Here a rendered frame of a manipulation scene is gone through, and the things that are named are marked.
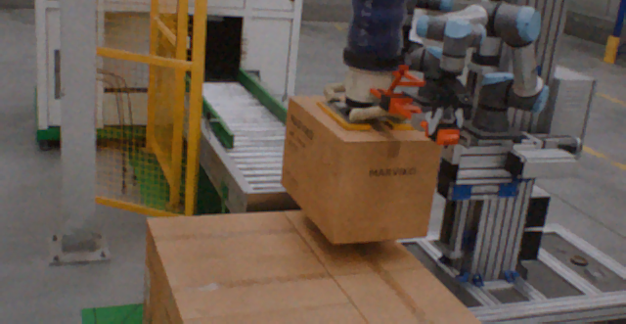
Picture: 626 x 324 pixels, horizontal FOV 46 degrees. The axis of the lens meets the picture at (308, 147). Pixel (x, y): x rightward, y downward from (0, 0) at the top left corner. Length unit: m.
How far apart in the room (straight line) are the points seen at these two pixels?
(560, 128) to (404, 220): 1.00
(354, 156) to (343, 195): 0.15
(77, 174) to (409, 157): 1.84
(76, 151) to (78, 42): 0.55
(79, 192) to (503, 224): 2.10
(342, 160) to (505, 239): 1.25
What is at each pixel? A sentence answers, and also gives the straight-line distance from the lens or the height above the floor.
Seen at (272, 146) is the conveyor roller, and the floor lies 0.53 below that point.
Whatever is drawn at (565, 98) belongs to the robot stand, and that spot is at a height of 1.14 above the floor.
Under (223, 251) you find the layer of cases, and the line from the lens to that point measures 2.90.
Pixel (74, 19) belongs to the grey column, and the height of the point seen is 1.23.
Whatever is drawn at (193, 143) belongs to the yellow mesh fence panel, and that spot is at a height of 0.58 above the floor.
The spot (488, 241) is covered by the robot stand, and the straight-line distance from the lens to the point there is 3.57.
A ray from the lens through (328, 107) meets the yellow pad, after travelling 2.92.
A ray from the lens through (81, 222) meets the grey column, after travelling 3.99.
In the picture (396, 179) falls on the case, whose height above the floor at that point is 0.92.
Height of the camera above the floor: 1.84
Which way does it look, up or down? 18 degrees down
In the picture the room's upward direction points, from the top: 6 degrees clockwise
